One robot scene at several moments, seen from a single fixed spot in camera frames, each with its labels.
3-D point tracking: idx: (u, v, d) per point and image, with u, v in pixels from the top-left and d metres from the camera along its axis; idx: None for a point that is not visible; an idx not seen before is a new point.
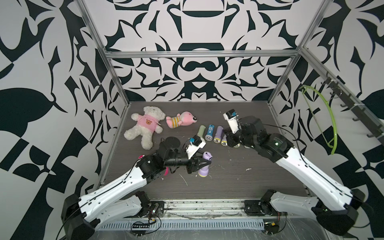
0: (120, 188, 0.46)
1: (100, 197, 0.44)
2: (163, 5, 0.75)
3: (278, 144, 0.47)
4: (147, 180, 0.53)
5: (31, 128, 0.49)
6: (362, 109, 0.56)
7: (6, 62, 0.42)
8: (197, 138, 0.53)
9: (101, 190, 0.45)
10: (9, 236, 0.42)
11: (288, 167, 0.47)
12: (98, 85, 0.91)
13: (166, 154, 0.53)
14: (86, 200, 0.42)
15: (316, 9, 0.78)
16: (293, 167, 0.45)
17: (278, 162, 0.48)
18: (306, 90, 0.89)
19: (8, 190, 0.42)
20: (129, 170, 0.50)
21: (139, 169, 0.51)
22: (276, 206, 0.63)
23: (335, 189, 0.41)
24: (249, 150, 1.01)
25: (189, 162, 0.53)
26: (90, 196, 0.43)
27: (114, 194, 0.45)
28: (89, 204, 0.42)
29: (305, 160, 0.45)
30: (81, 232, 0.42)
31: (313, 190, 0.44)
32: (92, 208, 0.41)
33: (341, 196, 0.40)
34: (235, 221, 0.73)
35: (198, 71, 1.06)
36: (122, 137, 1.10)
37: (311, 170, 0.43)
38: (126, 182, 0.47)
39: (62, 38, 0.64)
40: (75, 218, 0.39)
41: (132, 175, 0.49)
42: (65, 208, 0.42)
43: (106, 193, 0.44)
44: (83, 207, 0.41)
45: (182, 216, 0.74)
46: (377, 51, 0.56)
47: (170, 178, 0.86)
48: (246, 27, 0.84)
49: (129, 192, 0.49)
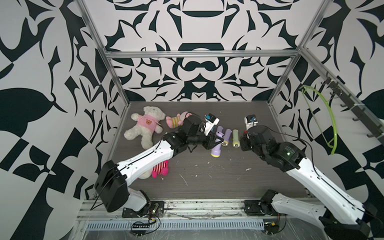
0: (153, 156, 0.49)
1: (136, 162, 0.46)
2: (163, 5, 0.75)
3: (289, 153, 0.46)
4: (173, 153, 0.56)
5: (31, 128, 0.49)
6: (362, 109, 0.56)
7: (6, 62, 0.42)
8: (212, 116, 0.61)
9: (136, 158, 0.47)
10: (9, 236, 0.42)
11: (299, 178, 0.46)
12: (98, 85, 0.91)
13: (190, 128, 0.58)
14: (124, 165, 0.45)
15: (316, 9, 0.78)
16: (304, 178, 0.44)
17: (288, 172, 0.47)
18: (306, 90, 0.89)
19: (8, 190, 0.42)
20: (158, 143, 0.54)
21: (166, 142, 0.55)
22: (277, 207, 0.63)
23: (348, 202, 0.40)
24: (249, 150, 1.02)
25: (207, 138, 0.66)
26: (126, 162, 0.46)
27: (149, 160, 0.48)
28: (127, 168, 0.44)
29: (317, 172, 0.44)
30: (119, 194, 0.43)
31: (323, 201, 0.44)
32: (131, 172, 0.44)
33: (354, 210, 0.39)
34: (235, 221, 0.73)
35: (198, 71, 1.06)
36: (122, 137, 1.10)
37: (323, 181, 0.43)
38: (157, 151, 0.51)
39: (62, 38, 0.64)
40: (116, 180, 0.41)
41: (161, 147, 0.52)
42: (104, 173, 0.43)
43: (140, 159, 0.47)
44: (122, 171, 0.43)
45: (182, 216, 0.74)
46: (377, 51, 0.56)
47: (170, 178, 0.86)
48: (246, 27, 0.84)
49: (157, 162, 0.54)
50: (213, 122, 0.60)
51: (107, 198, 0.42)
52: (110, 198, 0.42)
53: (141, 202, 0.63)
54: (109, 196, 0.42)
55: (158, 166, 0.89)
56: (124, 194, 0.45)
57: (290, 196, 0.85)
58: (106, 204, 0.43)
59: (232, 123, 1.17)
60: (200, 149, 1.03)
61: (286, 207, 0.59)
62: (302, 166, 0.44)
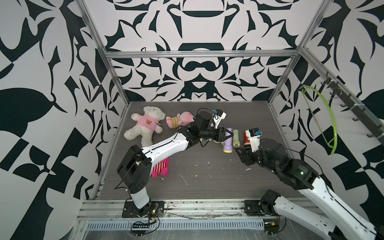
0: (171, 144, 0.54)
1: (158, 148, 0.51)
2: (163, 5, 0.75)
3: (303, 173, 0.46)
4: (187, 145, 0.62)
5: (31, 128, 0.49)
6: (362, 109, 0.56)
7: (6, 62, 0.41)
8: (219, 110, 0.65)
9: (157, 145, 0.52)
10: (9, 236, 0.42)
11: (310, 197, 0.46)
12: (98, 84, 0.91)
13: (201, 122, 0.63)
14: (148, 149, 0.50)
15: (316, 9, 0.78)
16: (318, 199, 0.44)
17: (300, 190, 0.47)
18: (306, 90, 0.89)
19: (9, 190, 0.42)
20: (175, 135, 0.58)
21: (182, 134, 0.60)
22: (281, 212, 0.63)
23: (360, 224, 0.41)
24: None
25: (218, 130, 0.70)
26: (149, 147, 0.50)
27: (169, 148, 0.54)
28: (151, 152, 0.49)
29: (329, 192, 0.44)
30: (143, 176, 0.47)
31: (334, 220, 0.44)
32: (155, 156, 0.49)
33: (366, 233, 0.40)
34: (235, 221, 0.73)
35: (198, 71, 1.06)
36: (122, 137, 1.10)
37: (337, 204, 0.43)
38: (175, 141, 0.56)
39: (62, 38, 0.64)
40: (143, 162, 0.45)
41: (178, 137, 0.58)
42: (130, 156, 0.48)
43: (161, 146, 0.52)
44: (147, 154, 0.48)
45: (182, 216, 0.74)
46: (377, 51, 0.56)
47: (170, 178, 0.86)
48: (245, 27, 0.84)
49: (173, 152, 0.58)
50: (221, 116, 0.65)
51: (131, 179, 0.46)
52: (135, 179, 0.45)
53: (144, 200, 0.64)
54: (133, 178, 0.45)
55: (159, 166, 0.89)
56: (146, 176, 0.49)
57: (290, 196, 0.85)
58: (130, 185, 0.46)
59: (232, 123, 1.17)
60: (200, 149, 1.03)
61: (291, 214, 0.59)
62: (316, 186, 0.45)
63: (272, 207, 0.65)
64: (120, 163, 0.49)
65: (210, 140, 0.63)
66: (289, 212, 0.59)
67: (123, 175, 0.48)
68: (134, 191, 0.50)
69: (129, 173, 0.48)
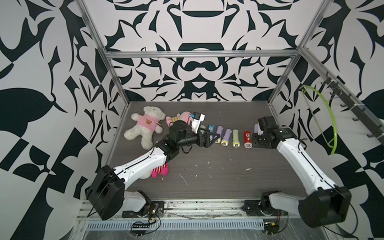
0: (147, 161, 0.52)
1: (132, 167, 0.48)
2: (163, 5, 0.75)
3: (281, 131, 0.56)
4: (165, 160, 0.59)
5: (31, 129, 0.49)
6: (362, 109, 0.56)
7: (6, 62, 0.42)
8: (196, 114, 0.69)
9: (132, 163, 0.49)
10: (9, 236, 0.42)
11: (284, 151, 0.54)
12: (98, 84, 0.91)
13: (176, 135, 0.59)
14: (121, 169, 0.46)
15: (316, 9, 0.78)
16: (287, 150, 0.52)
17: (279, 149, 0.56)
18: (306, 90, 0.89)
19: (8, 191, 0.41)
20: (151, 150, 0.56)
21: (160, 148, 0.58)
22: (274, 204, 0.63)
23: (319, 177, 0.44)
24: (249, 150, 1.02)
25: (198, 135, 0.67)
26: (123, 166, 0.47)
27: (144, 166, 0.51)
28: (124, 172, 0.46)
29: (301, 150, 0.50)
30: (118, 199, 0.44)
31: (300, 177, 0.48)
32: (128, 176, 0.45)
33: (320, 182, 0.43)
34: (234, 220, 0.73)
35: (198, 71, 1.06)
36: (122, 137, 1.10)
37: (302, 155, 0.49)
38: (151, 157, 0.54)
39: (62, 38, 0.68)
40: (114, 183, 0.42)
41: (154, 152, 0.56)
42: (100, 180, 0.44)
43: (135, 164, 0.49)
44: (119, 175, 0.44)
45: (182, 216, 0.74)
46: (377, 51, 0.56)
47: (170, 178, 0.87)
48: (246, 27, 0.84)
49: (150, 168, 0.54)
50: (199, 119, 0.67)
51: (101, 203, 0.42)
52: (108, 204, 0.41)
53: (141, 202, 0.63)
54: (105, 202, 0.41)
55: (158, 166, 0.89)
56: (122, 198, 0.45)
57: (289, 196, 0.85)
58: (102, 210, 0.41)
59: (232, 123, 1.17)
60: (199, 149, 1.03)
61: (280, 199, 0.60)
62: (288, 142, 0.53)
63: (269, 203, 0.67)
64: (90, 186, 0.45)
65: (192, 145, 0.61)
66: (278, 197, 0.61)
67: (94, 200, 0.43)
68: (108, 218, 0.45)
69: (100, 196, 0.44)
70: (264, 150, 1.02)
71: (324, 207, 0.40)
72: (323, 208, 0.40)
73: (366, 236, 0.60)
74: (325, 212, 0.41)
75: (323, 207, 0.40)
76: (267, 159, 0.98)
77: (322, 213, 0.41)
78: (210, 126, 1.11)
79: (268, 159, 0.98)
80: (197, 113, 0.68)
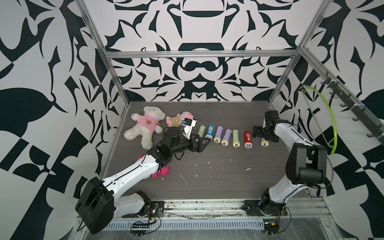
0: (138, 171, 0.50)
1: (122, 178, 0.47)
2: (163, 5, 0.75)
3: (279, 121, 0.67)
4: (158, 167, 0.58)
5: (31, 129, 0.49)
6: (362, 109, 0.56)
7: (6, 62, 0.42)
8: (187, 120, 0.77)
9: (122, 173, 0.48)
10: (9, 236, 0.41)
11: (280, 132, 0.64)
12: (98, 84, 0.91)
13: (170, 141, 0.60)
14: (110, 180, 0.45)
15: (317, 8, 0.77)
16: (282, 129, 0.63)
17: (276, 131, 0.67)
18: (306, 90, 0.89)
19: (8, 192, 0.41)
20: (143, 157, 0.55)
21: (152, 155, 0.57)
22: (273, 196, 0.64)
23: (302, 139, 0.54)
24: (249, 150, 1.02)
25: (190, 141, 0.68)
26: (112, 177, 0.46)
27: (135, 175, 0.49)
28: (114, 184, 0.44)
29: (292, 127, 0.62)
30: (106, 212, 0.43)
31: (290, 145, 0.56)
32: (117, 187, 0.44)
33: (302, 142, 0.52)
34: (235, 221, 0.73)
35: (198, 71, 1.06)
36: (122, 136, 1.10)
37: (291, 130, 0.60)
38: (142, 166, 0.52)
39: (62, 38, 0.68)
40: (103, 196, 0.41)
41: (146, 161, 0.54)
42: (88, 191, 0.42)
43: (126, 175, 0.48)
44: (108, 186, 0.43)
45: (182, 216, 0.74)
46: (378, 51, 0.55)
47: (170, 178, 0.86)
48: (246, 27, 0.84)
49: (141, 177, 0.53)
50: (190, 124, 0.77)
51: (89, 218, 0.42)
52: (96, 217, 0.40)
53: (139, 203, 0.63)
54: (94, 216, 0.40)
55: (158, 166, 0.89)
56: (112, 211, 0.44)
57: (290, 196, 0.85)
58: (91, 224, 0.40)
59: (232, 123, 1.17)
60: None
61: (277, 187, 0.62)
62: (282, 123, 0.65)
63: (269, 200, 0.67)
64: (79, 199, 0.43)
65: (184, 151, 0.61)
66: (276, 185, 0.63)
67: (83, 214, 0.42)
68: (98, 230, 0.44)
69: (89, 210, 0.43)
70: (264, 151, 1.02)
71: (301, 154, 0.48)
72: (299, 153, 0.48)
73: (366, 236, 0.60)
74: (303, 161, 0.48)
75: (301, 153, 0.48)
76: (266, 159, 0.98)
77: (299, 161, 0.48)
78: (210, 126, 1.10)
79: (268, 159, 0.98)
80: (189, 120, 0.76)
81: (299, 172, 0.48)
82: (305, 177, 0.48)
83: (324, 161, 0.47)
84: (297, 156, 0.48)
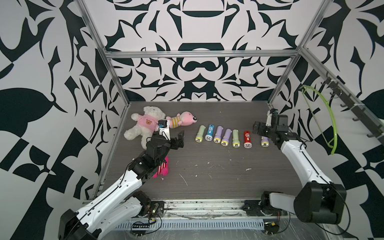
0: (116, 193, 0.47)
1: (98, 205, 0.44)
2: (163, 5, 0.75)
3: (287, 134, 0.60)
4: (142, 181, 0.54)
5: (31, 129, 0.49)
6: (362, 109, 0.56)
7: (6, 63, 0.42)
8: (163, 122, 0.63)
9: (98, 199, 0.45)
10: (9, 236, 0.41)
11: (288, 153, 0.55)
12: (98, 84, 0.91)
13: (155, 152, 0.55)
14: (84, 211, 0.42)
15: (317, 9, 0.78)
16: (290, 150, 0.54)
17: (282, 149, 0.58)
18: (306, 90, 0.89)
19: (8, 192, 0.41)
20: (123, 174, 0.51)
21: (134, 171, 0.52)
22: (274, 202, 0.63)
23: (316, 172, 0.46)
24: (249, 150, 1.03)
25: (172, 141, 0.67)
26: (87, 207, 0.43)
27: (114, 199, 0.46)
28: (88, 215, 0.42)
29: (301, 148, 0.54)
30: None
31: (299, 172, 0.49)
32: (92, 218, 0.42)
33: (316, 177, 0.44)
34: (235, 221, 0.73)
35: (198, 71, 1.06)
36: (122, 137, 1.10)
37: (302, 154, 0.51)
38: (122, 186, 0.48)
39: (62, 38, 0.68)
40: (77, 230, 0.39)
41: (126, 179, 0.50)
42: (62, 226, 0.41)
43: (103, 200, 0.45)
44: (82, 219, 0.41)
45: (182, 216, 0.74)
46: (377, 51, 0.56)
47: (170, 178, 0.86)
48: (246, 27, 0.84)
49: (124, 198, 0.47)
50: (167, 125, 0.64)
51: None
52: None
53: (134, 210, 0.62)
54: None
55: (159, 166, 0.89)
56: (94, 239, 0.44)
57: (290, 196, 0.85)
58: None
59: (232, 123, 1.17)
60: (199, 148, 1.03)
61: (280, 197, 0.59)
62: (291, 142, 0.56)
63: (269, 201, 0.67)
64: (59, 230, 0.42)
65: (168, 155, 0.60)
66: (279, 195, 0.60)
67: None
68: None
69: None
70: (264, 151, 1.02)
71: (316, 198, 0.41)
72: (314, 198, 0.41)
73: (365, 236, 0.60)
74: (316, 205, 0.41)
75: (315, 197, 0.41)
76: (266, 159, 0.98)
77: (312, 206, 0.41)
78: (210, 126, 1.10)
79: (267, 159, 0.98)
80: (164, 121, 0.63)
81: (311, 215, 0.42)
82: (317, 218, 0.42)
83: (340, 205, 0.41)
84: (310, 201, 0.41)
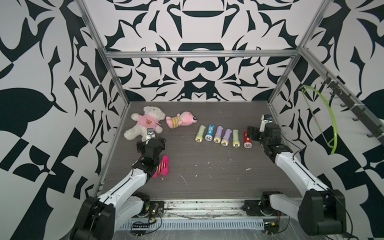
0: (130, 182, 0.53)
1: (117, 191, 0.48)
2: (163, 5, 0.75)
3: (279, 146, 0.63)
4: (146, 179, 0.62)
5: (31, 129, 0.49)
6: (362, 109, 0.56)
7: (6, 63, 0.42)
8: None
9: (115, 187, 0.49)
10: (9, 236, 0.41)
11: (283, 165, 0.57)
12: (98, 84, 0.91)
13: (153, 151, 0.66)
14: (106, 195, 0.46)
15: (316, 9, 0.78)
16: (283, 161, 0.57)
17: (276, 162, 0.60)
18: (306, 90, 0.89)
19: (8, 192, 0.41)
20: (131, 171, 0.58)
21: (139, 169, 0.60)
22: (274, 203, 0.63)
23: (312, 180, 0.47)
24: (249, 150, 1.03)
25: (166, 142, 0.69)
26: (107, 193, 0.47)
27: (129, 187, 0.52)
28: (111, 198, 0.45)
29: (294, 158, 0.56)
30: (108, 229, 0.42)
31: (296, 182, 0.50)
32: (116, 199, 0.46)
33: (313, 185, 0.45)
34: (234, 221, 0.73)
35: (198, 71, 1.06)
36: (122, 137, 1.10)
37: (295, 164, 0.53)
38: (133, 178, 0.55)
39: (62, 38, 0.68)
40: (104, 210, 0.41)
41: (135, 173, 0.57)
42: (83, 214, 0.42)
43: (119, 188, 0.49)
44: (106, 201, 0.44)
45: (182, 216, 0.74)
46: (377, 51, 0.56)
47: (170, 178, 0.86)
48: (246, 27, 0.84)
49: (133, 190, 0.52)
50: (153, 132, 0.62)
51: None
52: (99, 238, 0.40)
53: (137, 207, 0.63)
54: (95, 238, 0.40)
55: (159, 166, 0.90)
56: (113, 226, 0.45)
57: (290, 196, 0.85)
58: None
59: (232, 123, 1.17)
60: (199, 148, 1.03)
61: (282, 201, 0.58)
62: (284, 154, 0.58)
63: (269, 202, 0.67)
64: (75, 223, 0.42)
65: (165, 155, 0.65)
66: (280, 199, 0.59)
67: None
68: None
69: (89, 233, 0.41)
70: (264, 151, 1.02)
71: (317, 206, 0.41)
72: (315, 206, 0.41)
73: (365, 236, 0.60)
74: (319, 213, 0.41)
75: (316, 205, 0.41)
76: (266, 158, 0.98)
77: (317, 217, 0.41)
78: (210, 126, 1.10)
79: (267, 159, 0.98)
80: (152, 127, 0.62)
81: (318, 226, 0.41)
82: (324, 231, 0.41)
83: (342, 210, 0.41)
84: (313, 211, 0.41)
